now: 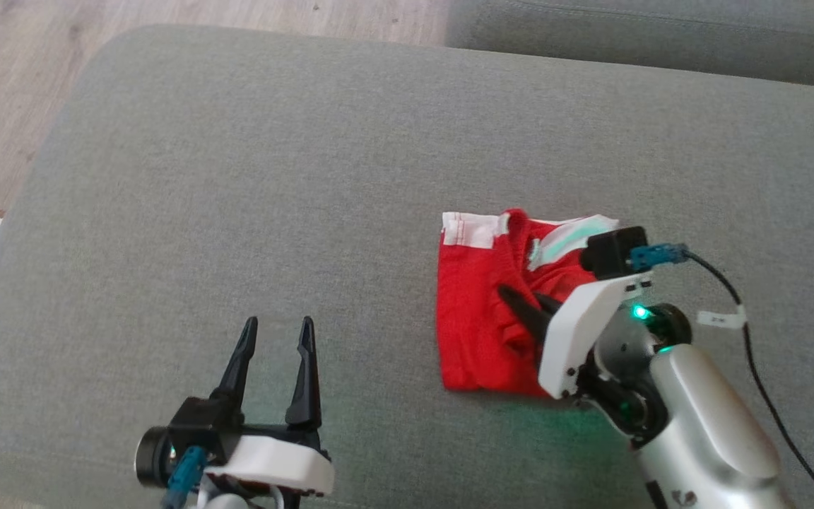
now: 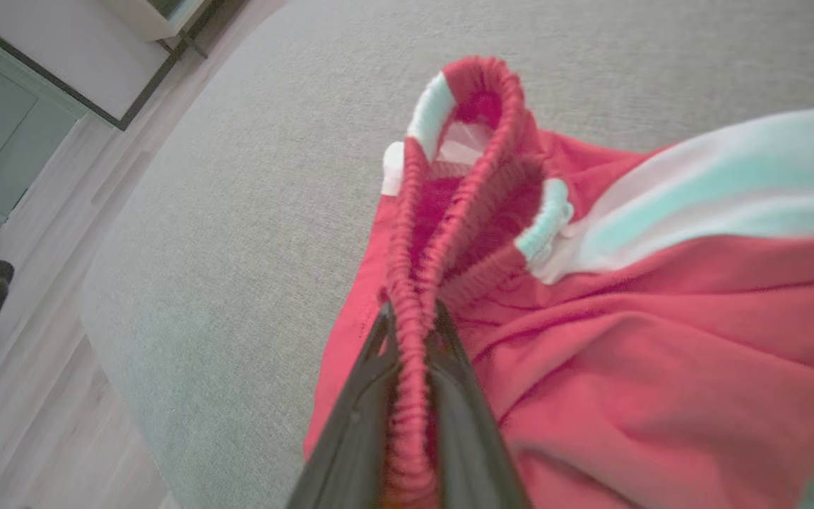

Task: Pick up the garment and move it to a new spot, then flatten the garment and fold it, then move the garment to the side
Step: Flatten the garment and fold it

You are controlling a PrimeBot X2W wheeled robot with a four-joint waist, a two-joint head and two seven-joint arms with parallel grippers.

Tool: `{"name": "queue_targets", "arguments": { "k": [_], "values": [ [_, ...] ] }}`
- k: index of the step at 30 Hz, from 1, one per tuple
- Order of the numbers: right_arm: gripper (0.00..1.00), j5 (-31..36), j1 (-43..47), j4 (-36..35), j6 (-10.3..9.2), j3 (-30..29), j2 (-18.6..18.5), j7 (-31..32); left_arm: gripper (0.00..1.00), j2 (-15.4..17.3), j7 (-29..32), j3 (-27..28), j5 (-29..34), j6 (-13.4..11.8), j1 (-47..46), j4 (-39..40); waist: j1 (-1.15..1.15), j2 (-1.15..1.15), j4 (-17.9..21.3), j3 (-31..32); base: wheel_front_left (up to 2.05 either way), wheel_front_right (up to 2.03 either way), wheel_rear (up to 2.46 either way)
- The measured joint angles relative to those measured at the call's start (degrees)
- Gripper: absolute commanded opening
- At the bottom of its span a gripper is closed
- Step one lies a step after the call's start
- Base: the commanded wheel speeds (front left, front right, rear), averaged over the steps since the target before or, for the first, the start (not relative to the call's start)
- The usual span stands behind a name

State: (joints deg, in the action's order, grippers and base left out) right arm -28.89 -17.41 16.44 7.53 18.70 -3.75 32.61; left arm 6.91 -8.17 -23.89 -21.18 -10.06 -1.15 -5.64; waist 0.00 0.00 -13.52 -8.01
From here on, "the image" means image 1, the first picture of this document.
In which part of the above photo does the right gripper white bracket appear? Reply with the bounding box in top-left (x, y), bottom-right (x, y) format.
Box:
top-left (497, 274), bottom-right (662, 401)

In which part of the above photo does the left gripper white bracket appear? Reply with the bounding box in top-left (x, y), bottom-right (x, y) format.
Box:
top-left (167, 316), bottom-right (336, 496)

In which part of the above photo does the red and white jersey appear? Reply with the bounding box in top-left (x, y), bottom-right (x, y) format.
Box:
top-left (437, 209), bottom-right (620, 397)

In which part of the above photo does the large grey sofa seat cushion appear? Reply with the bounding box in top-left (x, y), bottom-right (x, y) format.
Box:
top-left (0, 25), bottom-right (814, 509)

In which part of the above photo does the grey sofa section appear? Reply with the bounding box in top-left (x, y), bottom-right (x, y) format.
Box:
top-left (446, 0), bottom-right (814, 90)

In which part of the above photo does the left camera cable blue connector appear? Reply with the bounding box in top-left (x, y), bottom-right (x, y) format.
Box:
top-left (161, 445), bottom-right (210, 509)

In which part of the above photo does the camera cable blue connector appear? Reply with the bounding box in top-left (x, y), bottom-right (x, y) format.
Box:
top-left (161, 445), bottom-right (210, 509)
top-left (630, 242), bottom-right (814, 509)

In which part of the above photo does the right camera cable blue connector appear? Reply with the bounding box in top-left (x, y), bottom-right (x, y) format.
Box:
top-left (630, 242), bottom-right (814, 509)

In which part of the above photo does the white cable label tag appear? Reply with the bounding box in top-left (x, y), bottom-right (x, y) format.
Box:
top-left (696, 305), bottom-right (748, 332)

